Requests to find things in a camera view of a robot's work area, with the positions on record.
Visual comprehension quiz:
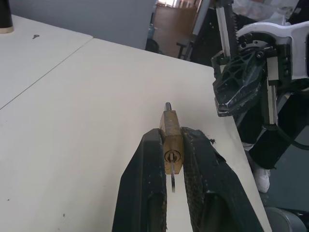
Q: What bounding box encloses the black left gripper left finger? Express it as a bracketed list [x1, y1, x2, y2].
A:
[112, 128, 168, 232]

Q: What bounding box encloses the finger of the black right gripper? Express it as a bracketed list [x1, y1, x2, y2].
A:
[211, 51, 264, 95]
[213, 73, 264, 117]

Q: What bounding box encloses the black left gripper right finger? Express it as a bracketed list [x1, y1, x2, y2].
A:
[180, 127, 265, 232]

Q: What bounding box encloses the silver key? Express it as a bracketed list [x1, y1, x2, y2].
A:
[169, 151, 178, 193]

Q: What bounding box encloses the brass padlock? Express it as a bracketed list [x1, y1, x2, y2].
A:
[159, 101, 184, 175]

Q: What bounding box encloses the black cylinder with brass base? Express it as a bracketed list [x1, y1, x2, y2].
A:
[0, 0, 14, 35]

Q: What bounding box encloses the black toothed strip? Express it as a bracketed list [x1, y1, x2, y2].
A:
[224, 0, 240, 57]

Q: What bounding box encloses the person's white shoe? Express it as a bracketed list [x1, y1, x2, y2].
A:
[252, 162, 271, 193]

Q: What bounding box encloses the person's black trouser leg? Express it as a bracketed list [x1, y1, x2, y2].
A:
[248, 125, 292, 170]

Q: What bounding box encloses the grey cylindrical container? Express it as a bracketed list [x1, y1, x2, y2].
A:
[264, 206, 309, 232]

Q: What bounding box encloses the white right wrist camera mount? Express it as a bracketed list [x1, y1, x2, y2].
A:
[236, 21, 309, 79]

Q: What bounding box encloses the silver aluminium profile post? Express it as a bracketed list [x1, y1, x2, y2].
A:
[216, 6, 231, 58]

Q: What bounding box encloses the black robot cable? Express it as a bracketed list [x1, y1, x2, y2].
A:
[275, 124, 309, 148]

